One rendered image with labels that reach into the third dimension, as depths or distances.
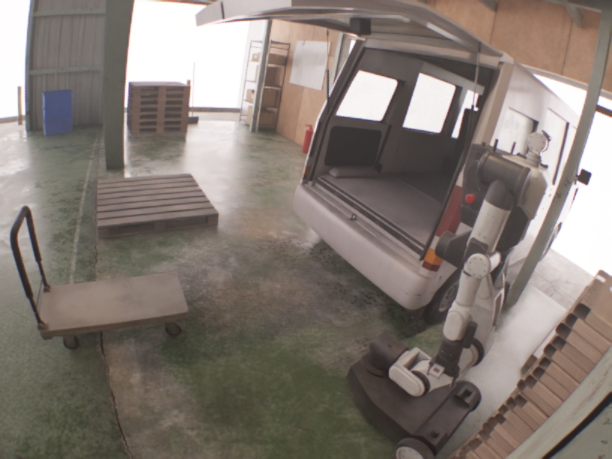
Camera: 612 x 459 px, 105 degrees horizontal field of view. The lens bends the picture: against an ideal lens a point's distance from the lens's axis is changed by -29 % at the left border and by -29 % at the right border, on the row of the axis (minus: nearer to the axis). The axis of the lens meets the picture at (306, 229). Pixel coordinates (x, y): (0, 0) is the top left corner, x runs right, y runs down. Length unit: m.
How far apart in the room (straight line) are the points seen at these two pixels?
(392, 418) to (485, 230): 0.99
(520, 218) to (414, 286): 0.97
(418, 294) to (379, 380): 0.55
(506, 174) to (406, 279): 1.14
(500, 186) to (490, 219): 0.10
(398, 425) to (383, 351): 0.38
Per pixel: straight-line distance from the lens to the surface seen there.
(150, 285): 2.07
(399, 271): 1.99
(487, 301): 1.31
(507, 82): 1.95
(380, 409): 1.67
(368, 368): 1.77
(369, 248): 2.12
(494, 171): 1.00
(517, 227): 1.18
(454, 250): 1.31
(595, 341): 1.11
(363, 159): 3.08
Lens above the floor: 1.47
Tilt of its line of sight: 27 degrees down
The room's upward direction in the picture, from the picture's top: 11 degrees clockwise
